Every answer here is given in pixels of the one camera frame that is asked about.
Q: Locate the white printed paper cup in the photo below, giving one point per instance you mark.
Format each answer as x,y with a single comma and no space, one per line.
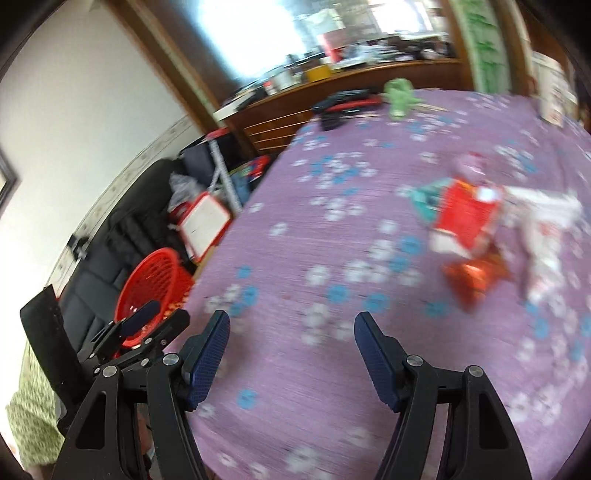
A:
554,92

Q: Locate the white red-rimmed tray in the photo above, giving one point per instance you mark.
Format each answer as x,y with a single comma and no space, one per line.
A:
203,228

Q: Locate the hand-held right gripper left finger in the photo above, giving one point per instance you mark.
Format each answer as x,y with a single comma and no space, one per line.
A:
207,364

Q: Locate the black and red tool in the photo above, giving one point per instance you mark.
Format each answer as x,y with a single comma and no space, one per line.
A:
346,104

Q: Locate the red foil wrapper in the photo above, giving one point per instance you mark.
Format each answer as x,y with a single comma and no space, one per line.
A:
478,281

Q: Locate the crumpled clear plastic wrapper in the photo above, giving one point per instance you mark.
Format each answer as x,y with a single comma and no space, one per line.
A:
545,235

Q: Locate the wooden counter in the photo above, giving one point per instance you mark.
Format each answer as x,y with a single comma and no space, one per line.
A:
286,124

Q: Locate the teal tissue packet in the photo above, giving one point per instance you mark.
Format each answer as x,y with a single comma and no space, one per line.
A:
427,203

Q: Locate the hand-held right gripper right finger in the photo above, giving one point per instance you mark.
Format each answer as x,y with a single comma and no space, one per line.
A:
378,364

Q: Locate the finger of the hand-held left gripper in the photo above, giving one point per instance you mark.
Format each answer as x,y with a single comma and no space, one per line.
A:
138,319
168,330

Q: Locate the red plastic basket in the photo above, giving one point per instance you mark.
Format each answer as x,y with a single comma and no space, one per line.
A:
152,277

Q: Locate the green patterned clothing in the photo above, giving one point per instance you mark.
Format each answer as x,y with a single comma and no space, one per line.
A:
32,415

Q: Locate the purple floral tablecloth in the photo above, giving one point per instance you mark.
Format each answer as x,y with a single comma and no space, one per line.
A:
346,240

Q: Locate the clear plastic bag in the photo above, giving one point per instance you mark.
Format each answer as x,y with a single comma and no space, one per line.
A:
184,189

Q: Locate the framed wall picture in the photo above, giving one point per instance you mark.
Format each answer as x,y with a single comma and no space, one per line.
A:
7,184

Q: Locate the red cardboard box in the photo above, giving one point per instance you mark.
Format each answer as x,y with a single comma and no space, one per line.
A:
466,217

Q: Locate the black sofa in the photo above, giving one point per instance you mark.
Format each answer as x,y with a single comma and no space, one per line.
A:
111,240

